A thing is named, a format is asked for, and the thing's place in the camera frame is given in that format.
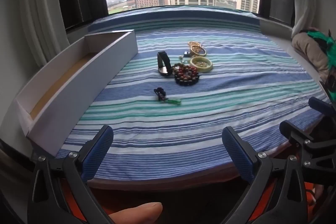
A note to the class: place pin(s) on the low brick building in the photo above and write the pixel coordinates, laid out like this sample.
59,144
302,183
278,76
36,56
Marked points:
149,1

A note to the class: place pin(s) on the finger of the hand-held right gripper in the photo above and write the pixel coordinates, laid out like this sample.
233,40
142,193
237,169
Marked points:
294,130
319,106

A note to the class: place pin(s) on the white cardboard box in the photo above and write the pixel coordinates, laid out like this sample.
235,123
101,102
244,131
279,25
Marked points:
78,98

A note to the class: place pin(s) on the black wrist band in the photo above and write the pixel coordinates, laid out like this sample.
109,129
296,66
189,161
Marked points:
160,62

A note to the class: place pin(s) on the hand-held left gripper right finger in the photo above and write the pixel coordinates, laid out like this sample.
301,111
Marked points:
236,156

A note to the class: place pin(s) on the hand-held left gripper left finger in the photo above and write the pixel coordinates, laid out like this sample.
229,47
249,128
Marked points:
97,153

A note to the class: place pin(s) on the person's left hand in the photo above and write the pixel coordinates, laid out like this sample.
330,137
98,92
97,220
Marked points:
136,213

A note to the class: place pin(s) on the beige cushion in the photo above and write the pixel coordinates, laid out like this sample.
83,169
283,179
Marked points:
307,48

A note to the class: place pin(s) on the blue green striped bed sheet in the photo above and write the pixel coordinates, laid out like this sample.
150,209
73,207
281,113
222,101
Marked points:
183,121

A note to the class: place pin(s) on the gold bangle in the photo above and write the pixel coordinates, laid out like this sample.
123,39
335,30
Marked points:
198,51

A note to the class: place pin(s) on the pale green jade bangle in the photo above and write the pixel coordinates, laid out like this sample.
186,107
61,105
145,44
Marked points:
202,70

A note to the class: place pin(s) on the green cloth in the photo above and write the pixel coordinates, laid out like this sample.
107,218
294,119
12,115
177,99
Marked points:
329,45

